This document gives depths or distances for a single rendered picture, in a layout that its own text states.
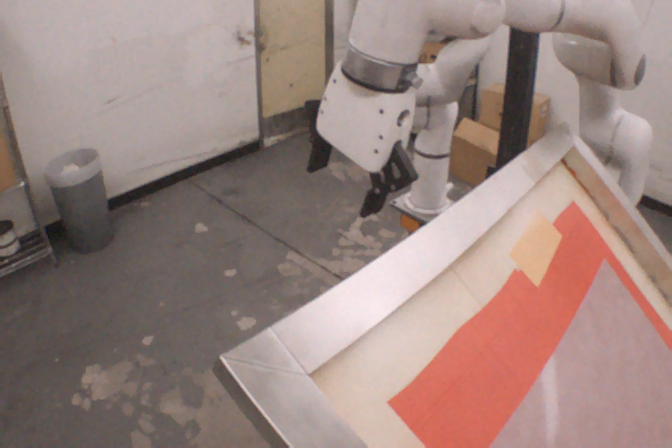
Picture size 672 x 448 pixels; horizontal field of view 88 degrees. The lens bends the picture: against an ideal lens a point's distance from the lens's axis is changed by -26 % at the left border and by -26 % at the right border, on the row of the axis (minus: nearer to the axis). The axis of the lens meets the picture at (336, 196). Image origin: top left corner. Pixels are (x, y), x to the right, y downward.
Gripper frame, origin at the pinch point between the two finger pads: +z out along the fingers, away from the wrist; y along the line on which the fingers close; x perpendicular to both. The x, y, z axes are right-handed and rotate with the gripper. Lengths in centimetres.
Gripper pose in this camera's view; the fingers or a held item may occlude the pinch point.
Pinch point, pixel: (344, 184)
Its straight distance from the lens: 55.8
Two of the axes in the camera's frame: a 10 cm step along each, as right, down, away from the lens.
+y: -6.8, -5.8, 4.4
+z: -2.1, 7.4, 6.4
